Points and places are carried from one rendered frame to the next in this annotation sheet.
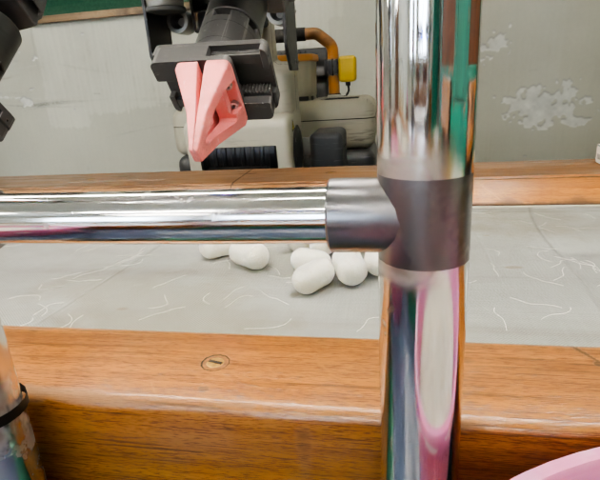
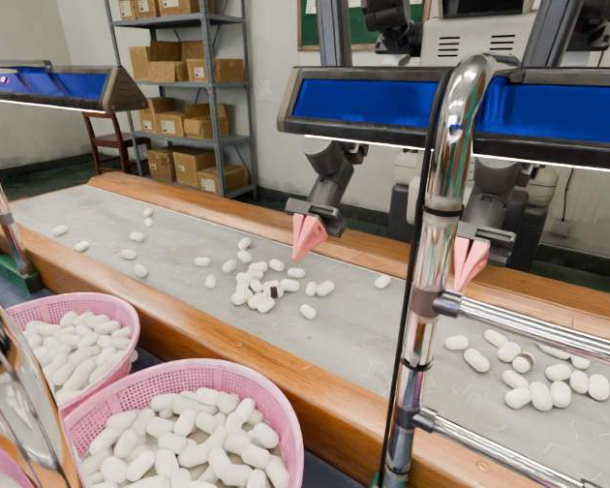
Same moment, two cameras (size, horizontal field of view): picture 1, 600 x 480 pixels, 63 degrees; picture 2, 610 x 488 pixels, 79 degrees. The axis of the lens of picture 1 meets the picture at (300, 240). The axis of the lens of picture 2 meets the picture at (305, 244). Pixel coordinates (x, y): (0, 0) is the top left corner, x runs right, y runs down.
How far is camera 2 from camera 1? 0.28 m
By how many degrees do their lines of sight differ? 22
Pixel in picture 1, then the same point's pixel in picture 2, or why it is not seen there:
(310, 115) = not seen: hidden behind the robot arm
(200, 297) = (450, 385)
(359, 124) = (541, 190)
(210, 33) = (477, 215)
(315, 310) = (518, 423)
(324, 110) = not seen: hidden behind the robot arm
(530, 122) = not seen: outside the picture
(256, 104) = (496, 260)
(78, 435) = (421, 473)
